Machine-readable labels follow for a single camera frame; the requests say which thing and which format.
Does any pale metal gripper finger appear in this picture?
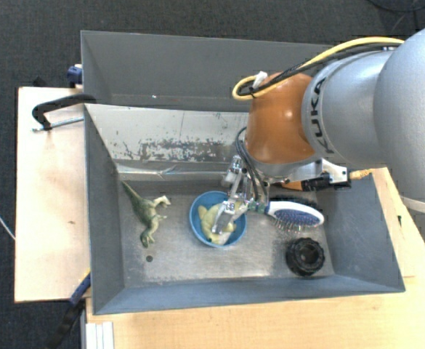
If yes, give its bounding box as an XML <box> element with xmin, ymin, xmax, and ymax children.
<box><xmin>223</xmin><ymin>212</ymin><xmax>239</xmax><ymax>233</ymax></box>
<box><xmin>211</xmin><ymin>201</ymin><xmax>235</xmax><ymax>235</ymax></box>

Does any yellow soft toy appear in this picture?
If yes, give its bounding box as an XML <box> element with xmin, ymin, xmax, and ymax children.
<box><xmin>197</xmin><ymin>201</ymin><xmax>237</xmax><ymax>246</ymax></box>

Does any blue bowl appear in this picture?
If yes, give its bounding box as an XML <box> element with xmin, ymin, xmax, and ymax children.
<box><xmin>189</xmin><ymin>190</ymin><xmax>248</xmax><ymax>249</ymax></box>

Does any grey metal bin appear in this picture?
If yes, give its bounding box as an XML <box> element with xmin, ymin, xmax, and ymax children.
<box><xmin>80</xmin><ymin>30</ymin><xmax>406</xmax><ymax>316</ymax></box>

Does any white and blue hairbrush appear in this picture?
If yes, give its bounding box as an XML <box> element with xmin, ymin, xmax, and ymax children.
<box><xmin>265</xmin><ymin>200</ymin><xmax>325</xmax><ymax>230</ymax></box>

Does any green toy dinosaur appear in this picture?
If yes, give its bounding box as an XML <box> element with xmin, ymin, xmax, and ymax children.
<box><xmin>121</xmin><ymin>180</ymin><xmax>172</xmax><ymax>249</ymax></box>

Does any black round ribbed cap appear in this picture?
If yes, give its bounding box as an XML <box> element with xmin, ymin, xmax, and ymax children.
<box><xmin>285</xmin><ymin>237</ymin><xmax>325</xmax><ymax>277</ymax></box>

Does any pale wood flat board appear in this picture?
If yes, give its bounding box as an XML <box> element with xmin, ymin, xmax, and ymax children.
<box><xmin>14</xmin><ymin>87</ymin><xmax>92</xmax><ymax>304</ymax></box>

